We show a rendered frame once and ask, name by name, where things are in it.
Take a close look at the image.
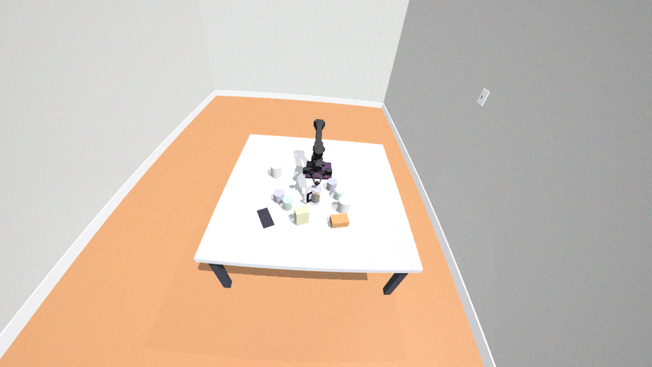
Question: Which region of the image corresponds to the grey cylinder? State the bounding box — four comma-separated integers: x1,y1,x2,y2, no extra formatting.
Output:
337,196,351,214
274,189,284,204
327,178,337,192
270,162,282,178

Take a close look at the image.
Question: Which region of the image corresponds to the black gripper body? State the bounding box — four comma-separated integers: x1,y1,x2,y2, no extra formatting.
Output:
303,160,332,175

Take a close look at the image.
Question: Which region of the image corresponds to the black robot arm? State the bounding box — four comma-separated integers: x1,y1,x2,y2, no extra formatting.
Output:
311,119,325,169

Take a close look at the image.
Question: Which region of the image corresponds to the dark grey flat bar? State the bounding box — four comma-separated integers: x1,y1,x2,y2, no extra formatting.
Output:
257,207,275,228

